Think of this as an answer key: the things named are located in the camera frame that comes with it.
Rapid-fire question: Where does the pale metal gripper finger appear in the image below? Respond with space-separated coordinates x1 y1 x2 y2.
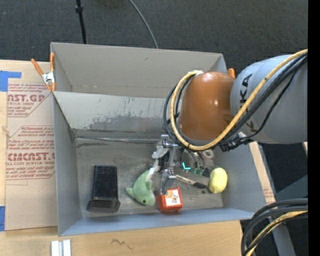
147 147 165 181
159 168 177 195

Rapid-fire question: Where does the orange printed cube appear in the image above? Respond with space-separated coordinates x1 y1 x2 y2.
156 187 184 214

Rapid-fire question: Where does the brown and black small tool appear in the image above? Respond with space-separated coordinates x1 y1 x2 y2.
174 174 209 189

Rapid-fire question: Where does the green toy dolphin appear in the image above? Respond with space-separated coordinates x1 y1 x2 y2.
124 168 157 207

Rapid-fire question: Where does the yellow toy lemon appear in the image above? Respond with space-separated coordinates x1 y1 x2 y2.
207 167 229 195

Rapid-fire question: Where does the black tapered container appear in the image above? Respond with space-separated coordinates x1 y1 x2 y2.
86 164 122 214

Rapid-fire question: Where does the grey metal bin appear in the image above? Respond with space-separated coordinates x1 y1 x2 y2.
49 41 268 237

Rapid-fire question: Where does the brown cardboard board, red print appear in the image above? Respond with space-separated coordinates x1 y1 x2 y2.
0 59 277 231

